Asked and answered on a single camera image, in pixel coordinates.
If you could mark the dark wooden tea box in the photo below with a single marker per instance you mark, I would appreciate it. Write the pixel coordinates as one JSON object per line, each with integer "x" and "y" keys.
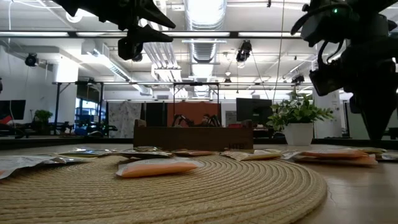
{"x": 192, "y": 138}

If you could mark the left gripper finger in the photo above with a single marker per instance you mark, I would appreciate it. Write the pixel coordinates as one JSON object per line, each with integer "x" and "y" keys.
{"x": 152, "y": 35}
{"x": 155, "y": 15}

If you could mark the small background potted plant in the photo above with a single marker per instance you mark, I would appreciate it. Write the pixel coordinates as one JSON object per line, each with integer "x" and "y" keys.
{"x": 43, "y": 117}

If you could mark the black wall screen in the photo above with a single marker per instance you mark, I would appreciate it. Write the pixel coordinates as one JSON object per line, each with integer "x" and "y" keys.
{"x": 12, "y": 109}

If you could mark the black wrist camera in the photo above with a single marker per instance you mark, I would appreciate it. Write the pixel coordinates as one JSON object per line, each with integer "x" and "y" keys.
{"x": 127, "y": 46}
{"x": 325, "y": 81}

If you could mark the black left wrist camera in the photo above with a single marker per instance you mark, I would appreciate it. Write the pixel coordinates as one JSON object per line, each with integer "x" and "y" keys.
{"x": 127, "y": 46}

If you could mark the black computer monitor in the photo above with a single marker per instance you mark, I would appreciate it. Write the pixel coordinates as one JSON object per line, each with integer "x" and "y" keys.
{"x": 253, "y": 109}

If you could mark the green tea packet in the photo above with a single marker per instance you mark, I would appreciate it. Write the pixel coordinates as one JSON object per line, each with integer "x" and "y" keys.
{"x": 66, "y": 159}
{"x": 84, "y": 152}
{"x": 146, "y": 148}

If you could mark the black hanging camera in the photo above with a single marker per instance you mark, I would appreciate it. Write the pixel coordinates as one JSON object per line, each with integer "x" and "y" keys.
{"x": 244, "y": 51}

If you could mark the black background robot arm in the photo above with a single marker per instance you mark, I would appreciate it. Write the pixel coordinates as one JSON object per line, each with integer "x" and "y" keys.
{"x": 183, "y": 120}
{"x": 214, "y": 120}

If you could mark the mango tea packets row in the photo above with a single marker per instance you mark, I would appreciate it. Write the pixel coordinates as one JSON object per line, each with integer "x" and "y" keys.
{"x": 194, "y": 152}

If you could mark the grey patterned cloth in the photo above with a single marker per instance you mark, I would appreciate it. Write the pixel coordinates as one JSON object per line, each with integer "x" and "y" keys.
{"x": 122, "y": 119}

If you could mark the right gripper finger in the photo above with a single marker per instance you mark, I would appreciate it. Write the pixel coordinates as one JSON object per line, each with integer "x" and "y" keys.
{"x": 385, "y": 119}
{"x": 368, "y": 118}

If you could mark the pale partition panel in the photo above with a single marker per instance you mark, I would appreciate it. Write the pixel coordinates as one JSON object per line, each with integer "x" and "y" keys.
{"x": 349, "y": 124}

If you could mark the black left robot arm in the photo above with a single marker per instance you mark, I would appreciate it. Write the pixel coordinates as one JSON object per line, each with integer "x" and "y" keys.
{"x": 66, "y": 4}

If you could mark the green plant in white pot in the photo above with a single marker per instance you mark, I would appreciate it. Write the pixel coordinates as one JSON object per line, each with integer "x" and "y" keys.
{"x": 298, "y": 133}

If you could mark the silver ceiling duct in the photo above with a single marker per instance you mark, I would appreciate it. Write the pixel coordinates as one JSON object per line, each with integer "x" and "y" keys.
{"x": 205, "y": 18}

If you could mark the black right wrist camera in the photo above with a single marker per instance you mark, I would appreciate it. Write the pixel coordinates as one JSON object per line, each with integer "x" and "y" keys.
{"x": 325, "y": 81}

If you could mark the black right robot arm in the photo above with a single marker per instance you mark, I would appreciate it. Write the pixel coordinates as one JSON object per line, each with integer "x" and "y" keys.
{"x": 367, "y": 15}

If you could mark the white orange tea packet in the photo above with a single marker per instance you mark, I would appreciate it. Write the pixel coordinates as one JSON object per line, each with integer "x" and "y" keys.
{"x": 18, "y": 164}
{"x": 157, "y": 168}
{"x": 334, "y": 153}
{"x": 339, "y": 160}

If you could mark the white column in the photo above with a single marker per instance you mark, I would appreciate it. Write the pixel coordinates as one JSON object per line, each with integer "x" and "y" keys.
{"x": 328, "y": 118}

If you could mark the round woven straw placemat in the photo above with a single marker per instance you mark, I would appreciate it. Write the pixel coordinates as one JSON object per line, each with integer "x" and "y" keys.
{"x": 186, "y": 193}

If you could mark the black fabric panel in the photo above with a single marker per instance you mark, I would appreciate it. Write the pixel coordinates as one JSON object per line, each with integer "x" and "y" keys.
{"x": 155, "y": 113}

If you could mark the black overhead beam with lights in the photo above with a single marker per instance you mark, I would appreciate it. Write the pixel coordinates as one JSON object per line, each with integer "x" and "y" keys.
{"x": 233, "y": 34}

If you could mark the red object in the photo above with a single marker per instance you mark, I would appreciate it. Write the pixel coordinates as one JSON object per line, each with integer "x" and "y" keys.
{"x": 6, "y": 119}

